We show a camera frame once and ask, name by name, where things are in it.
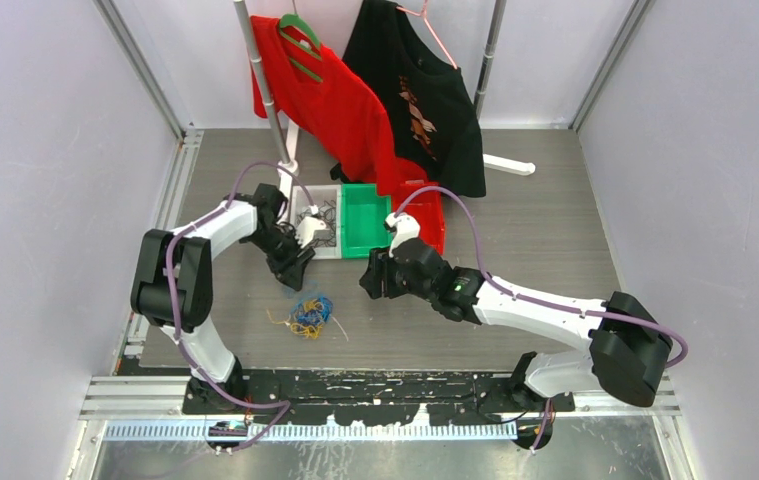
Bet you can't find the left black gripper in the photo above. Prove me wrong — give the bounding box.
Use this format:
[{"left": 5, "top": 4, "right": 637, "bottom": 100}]
[{"left": 246, "top": 226, "right": 315, "bottom": 290}]

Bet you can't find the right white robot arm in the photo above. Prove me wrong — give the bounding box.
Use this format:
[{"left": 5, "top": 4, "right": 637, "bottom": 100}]
[{"left": 359, "top": 238, "right": 673, "bottom": 411}]

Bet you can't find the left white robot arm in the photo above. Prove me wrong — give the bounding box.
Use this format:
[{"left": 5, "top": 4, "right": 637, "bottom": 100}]
[{"left": 130, "top": 184, "right": 328, "bottom": 413}]

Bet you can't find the white plastic bin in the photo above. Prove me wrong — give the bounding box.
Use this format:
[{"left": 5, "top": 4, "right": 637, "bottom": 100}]
[{"left": 288, "top": 185, "right": 343, "bottom": 260}]

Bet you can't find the green plastic bin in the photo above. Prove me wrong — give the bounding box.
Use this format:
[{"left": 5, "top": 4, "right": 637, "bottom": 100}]
[{"left": 339, "top": 184, "right": 392, "bottom": 259}]

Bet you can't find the red plastic bin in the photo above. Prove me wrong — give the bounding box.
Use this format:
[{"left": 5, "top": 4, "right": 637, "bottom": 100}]
[{"left": 391, "top": 180, "right": 445, "bottom": 254}]

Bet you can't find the white clothes rack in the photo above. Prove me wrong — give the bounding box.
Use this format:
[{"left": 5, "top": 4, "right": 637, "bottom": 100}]
[{"left": 227, "top": 0, "right": 537, "bottom": 205}]

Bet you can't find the black t-shirt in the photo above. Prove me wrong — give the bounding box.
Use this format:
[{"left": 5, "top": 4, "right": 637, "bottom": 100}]
[{"left": 343, "top": 1, "right": 486, "bottom": 198}]

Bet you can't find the red t-shirt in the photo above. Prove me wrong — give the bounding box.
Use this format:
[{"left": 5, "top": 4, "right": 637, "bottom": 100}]
[{"left": 250, "top": 16, "right": 427, "bottom": 195}]

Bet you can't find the green clothes hanger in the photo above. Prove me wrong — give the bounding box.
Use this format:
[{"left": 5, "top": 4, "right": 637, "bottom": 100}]
[{"left": 278, "top": 13, "right": 323, "bottom": 83}]

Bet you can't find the pink clothes hanger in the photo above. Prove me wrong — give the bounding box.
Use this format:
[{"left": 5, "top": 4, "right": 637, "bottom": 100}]
[{"left": 396, "top": 0, "right": 459, "bottom": 70}]

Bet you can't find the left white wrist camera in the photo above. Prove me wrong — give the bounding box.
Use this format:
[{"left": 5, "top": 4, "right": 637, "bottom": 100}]
[{"left": 295, "top": 215, "right": 332, "bottom": 249}]

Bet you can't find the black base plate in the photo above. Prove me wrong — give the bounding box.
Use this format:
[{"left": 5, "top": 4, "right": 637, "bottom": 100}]
[{"left": 182, "top": 368, "right": 576, "bottom": 428}]

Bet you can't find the white slotted cable duct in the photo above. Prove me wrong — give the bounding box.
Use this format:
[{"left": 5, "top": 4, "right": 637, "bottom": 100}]
[{"left": 103, "top": 420, "right": 517, "bottom": 443}]

